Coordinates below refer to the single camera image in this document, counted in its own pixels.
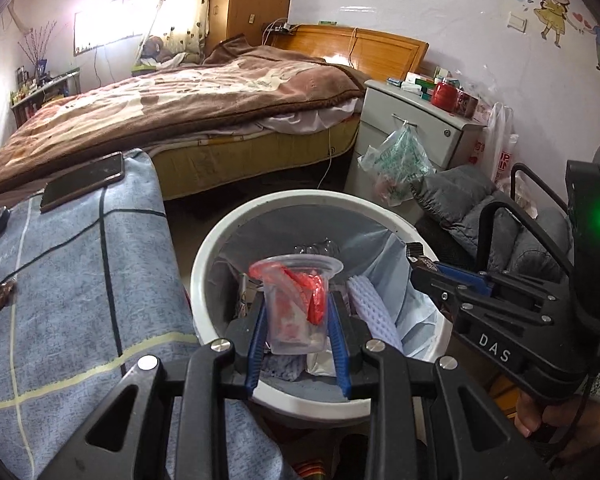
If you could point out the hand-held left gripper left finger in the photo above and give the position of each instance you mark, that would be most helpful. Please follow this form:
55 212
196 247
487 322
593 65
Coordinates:
257 345

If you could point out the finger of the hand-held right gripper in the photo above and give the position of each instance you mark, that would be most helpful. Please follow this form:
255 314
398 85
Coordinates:
467 276
480 305

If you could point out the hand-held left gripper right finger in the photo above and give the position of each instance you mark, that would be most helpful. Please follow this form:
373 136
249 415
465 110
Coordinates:
337 345

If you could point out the small clear plastic cup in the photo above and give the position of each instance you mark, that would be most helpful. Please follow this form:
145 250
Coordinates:
290 320

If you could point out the blue foam net sleeve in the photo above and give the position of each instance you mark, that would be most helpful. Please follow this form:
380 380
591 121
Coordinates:
370 305

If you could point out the white round trash bin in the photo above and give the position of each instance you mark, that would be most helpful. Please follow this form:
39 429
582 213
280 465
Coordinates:
205 270

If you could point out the person's right hand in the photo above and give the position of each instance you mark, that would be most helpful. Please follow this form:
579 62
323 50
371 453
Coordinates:
535 417

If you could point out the light blue bin liner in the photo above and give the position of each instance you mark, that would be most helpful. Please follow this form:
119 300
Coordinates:
390 270

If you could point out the green printed plastic bag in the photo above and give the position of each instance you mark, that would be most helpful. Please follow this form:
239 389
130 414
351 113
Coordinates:
400 160

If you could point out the white bag red print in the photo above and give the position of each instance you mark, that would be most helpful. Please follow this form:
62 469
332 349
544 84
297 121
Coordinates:
500 130

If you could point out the white nightstand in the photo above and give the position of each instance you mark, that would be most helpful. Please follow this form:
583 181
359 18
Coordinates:
420 115

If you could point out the red box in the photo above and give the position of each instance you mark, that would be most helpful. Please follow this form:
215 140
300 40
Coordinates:
467 104

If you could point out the red jar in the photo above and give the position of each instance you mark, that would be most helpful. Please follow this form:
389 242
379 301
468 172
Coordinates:
444 95

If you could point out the yellow bed mattress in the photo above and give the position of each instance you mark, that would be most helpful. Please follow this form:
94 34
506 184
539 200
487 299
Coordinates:
240 160

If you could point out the green and white box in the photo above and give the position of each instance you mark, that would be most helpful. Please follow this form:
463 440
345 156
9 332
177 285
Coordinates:
420 82

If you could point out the pink bed sheet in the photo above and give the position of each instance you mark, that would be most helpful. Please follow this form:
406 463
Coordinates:
305 120

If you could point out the black smartphone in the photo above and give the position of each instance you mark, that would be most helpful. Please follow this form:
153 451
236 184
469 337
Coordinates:
85 180

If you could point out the wooden headboard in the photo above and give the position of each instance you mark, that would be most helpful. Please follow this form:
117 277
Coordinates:
380 50

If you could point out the bed with brown blanket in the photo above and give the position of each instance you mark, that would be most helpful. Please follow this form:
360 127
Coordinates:
155 100

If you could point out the white power strip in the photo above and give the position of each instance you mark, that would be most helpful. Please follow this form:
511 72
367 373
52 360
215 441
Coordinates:
280 26

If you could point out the brown teddy bear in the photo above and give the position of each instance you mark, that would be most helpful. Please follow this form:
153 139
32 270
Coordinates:
152 47

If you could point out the cluttered white desk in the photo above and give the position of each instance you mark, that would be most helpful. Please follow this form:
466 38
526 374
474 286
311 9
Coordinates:
45 92

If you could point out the spotted curtain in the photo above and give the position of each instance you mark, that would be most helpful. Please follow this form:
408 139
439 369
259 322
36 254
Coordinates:
185 5

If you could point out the window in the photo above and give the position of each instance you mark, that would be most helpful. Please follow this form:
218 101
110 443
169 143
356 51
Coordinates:
115 25

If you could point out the vase with bare branches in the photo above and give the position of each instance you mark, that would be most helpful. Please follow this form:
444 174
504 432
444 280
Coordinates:
41 67

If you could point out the white wall switch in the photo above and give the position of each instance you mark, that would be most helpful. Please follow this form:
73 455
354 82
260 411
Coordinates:
517 22

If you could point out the cartoon wall sticker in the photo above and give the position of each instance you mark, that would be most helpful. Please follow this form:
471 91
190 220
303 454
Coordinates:
552 10

